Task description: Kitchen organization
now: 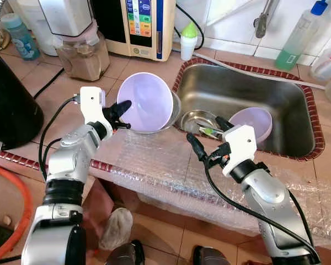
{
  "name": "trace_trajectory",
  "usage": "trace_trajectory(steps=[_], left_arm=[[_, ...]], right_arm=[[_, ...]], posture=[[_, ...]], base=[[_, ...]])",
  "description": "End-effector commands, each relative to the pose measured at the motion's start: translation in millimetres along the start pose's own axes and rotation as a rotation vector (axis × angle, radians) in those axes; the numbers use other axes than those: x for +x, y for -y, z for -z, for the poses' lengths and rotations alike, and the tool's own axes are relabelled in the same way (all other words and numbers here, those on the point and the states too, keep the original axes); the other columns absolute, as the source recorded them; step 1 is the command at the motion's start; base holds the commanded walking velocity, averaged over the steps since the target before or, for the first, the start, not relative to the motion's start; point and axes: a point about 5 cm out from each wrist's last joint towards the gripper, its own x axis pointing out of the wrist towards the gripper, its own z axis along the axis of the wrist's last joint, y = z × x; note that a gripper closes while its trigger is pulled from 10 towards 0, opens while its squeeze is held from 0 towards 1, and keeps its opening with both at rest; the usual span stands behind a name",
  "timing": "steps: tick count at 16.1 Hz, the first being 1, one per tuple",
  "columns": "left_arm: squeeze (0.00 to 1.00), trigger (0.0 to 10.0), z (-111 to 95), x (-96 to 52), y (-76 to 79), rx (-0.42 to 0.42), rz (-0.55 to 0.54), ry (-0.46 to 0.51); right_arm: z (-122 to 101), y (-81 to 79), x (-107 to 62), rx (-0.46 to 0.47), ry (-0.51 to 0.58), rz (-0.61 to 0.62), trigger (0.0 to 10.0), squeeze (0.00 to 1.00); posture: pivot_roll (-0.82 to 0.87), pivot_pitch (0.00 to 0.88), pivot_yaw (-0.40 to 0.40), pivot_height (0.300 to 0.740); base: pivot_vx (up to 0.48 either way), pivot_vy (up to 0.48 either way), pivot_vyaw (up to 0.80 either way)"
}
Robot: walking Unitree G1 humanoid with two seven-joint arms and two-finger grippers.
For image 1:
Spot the large purple plastic bowl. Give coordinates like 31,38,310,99
117,72,181,133

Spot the small purple plastic bowl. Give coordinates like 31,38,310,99
228,107,273,143

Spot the clear bubble wrap sheet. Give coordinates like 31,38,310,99
108,130,331,243

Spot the stainless steel sink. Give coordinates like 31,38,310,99
174,62,318,158

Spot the silver blender with glass jar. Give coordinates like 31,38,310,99
39,0,111,82

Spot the cream water ionizer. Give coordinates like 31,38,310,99
91,0,176,61

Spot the small white green-tipped bottle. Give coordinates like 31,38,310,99
180,22,198,61

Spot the black electric kettle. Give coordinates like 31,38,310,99
0,55,45,150

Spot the dark robot right foot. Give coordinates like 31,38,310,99
191,245,232,265

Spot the dark robot foot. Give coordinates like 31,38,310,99
106,240,146,265
191,245,232,265

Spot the worn white shoe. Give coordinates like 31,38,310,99
98,207,134,251

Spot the blue-capped green soap bottle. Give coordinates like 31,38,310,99
274,0,329,71

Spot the clear plastic container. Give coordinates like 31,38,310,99
310,48,331,83

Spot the teal plastic bottle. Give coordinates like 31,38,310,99
1,13,41,61

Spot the orange plastic hoop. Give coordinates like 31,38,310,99
0,163,34,263

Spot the white bottle with green cap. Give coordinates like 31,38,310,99
14,0,58,56

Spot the dark robot left foot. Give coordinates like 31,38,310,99
106,240,146,265

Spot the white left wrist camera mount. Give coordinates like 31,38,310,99
79,86,106,125

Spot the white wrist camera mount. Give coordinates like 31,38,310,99
79,86,106,125
221,125,258,177

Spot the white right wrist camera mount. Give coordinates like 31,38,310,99
221,125,258,177

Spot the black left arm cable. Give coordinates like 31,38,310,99
38,95,81,180

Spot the thin white hose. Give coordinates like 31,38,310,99
201,52,326,89

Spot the black power cord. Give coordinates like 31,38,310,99
33,67,65,100

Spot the metal wall tap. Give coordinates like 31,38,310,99
254,0,279,39

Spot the black ionizer cable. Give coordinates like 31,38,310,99
175,3,205,39

